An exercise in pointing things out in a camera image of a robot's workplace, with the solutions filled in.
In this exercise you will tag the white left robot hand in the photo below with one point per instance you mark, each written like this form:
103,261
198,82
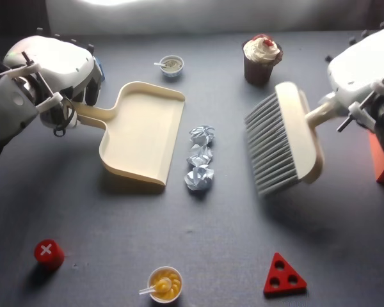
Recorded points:
67,60

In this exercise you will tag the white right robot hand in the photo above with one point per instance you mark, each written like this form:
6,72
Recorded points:
361,64

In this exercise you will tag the cream brush with grey bristles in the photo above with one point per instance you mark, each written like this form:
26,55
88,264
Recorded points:
294,128

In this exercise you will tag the cream plastic dustpan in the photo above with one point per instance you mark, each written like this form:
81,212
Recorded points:
144,131

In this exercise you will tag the white paper ball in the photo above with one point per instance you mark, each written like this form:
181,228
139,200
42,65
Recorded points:
202,135
199,177
200,155

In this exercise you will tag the blue hexagon block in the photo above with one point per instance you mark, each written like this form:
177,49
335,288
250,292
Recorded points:
100,67

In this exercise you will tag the toy cupcake with cream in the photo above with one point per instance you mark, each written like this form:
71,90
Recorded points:
259,64

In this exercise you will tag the orange box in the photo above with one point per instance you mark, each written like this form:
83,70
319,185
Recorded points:
382,166

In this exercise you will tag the small bowl with green soup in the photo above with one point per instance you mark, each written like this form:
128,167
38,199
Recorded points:
172,67

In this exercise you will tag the red cylinder with white cross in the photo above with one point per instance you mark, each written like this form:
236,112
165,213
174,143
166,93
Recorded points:
48,252

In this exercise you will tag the grey tablecloth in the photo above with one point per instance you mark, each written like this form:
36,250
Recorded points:
192,243

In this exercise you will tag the red triangle block with holes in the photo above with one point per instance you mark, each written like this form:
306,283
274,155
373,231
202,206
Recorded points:
283,284

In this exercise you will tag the small bowl with yellow fruit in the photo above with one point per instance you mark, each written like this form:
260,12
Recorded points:
166,284

